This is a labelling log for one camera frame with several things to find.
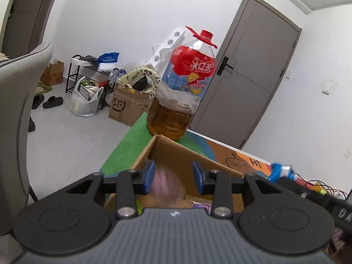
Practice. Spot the pink snack packet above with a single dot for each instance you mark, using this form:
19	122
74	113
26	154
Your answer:
169	185

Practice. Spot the black slipper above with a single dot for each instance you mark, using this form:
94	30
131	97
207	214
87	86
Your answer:
53	102
38	101
31	125

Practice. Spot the white perforated rack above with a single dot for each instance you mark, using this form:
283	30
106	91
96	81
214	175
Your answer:
167	44

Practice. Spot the cardboard box with black logo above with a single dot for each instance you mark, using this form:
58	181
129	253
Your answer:
126	110

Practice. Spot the blue and white bag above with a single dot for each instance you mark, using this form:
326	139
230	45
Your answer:
108	60

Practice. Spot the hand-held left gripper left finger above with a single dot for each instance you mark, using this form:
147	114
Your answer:
150	177

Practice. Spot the white plastic bag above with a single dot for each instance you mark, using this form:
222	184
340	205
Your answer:
82	107

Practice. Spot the dark brown door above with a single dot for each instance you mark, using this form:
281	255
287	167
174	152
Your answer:
30	13

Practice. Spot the large bottle with red cap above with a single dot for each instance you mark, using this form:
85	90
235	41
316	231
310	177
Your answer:
178	96

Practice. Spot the brown cardboard box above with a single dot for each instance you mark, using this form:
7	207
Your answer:
170	154

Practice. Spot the blue candy packet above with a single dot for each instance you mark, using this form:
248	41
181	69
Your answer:
282	170

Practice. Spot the black shoe rack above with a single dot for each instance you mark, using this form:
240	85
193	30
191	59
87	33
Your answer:
73	71

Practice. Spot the grey chair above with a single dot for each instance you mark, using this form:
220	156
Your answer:
16	115

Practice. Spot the grey door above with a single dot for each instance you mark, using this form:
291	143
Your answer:
253	74

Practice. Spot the small plain cardboard box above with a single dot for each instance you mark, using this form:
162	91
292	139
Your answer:
53	73

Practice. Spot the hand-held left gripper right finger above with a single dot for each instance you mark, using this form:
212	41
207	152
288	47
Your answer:
197	180

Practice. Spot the dark cloth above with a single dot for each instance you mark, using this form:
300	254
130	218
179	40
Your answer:
89	59

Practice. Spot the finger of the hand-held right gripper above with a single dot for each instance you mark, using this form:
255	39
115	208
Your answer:
305	191

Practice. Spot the green rug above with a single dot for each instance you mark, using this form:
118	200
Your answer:
43	88

